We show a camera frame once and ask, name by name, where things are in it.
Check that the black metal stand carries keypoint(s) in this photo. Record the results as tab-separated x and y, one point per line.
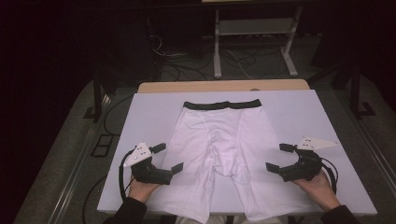
97	93
355	90

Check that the white foam board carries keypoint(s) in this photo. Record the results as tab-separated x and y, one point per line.
149	109

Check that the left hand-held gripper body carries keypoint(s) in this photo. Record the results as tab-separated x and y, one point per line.
146	174

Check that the white shorts with black waistband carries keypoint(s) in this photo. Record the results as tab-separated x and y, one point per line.
218	133

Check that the person's light trousers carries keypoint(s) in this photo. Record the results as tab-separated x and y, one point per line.
271	219

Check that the person's right hand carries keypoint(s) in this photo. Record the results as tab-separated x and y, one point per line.
319	189

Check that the wooden table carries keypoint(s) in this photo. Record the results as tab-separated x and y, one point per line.
218	85

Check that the white metal stand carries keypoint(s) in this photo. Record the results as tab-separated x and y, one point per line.
217	46

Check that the person's left hand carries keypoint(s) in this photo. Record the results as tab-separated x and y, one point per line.
143	189

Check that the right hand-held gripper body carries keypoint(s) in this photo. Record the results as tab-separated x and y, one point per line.
303	166

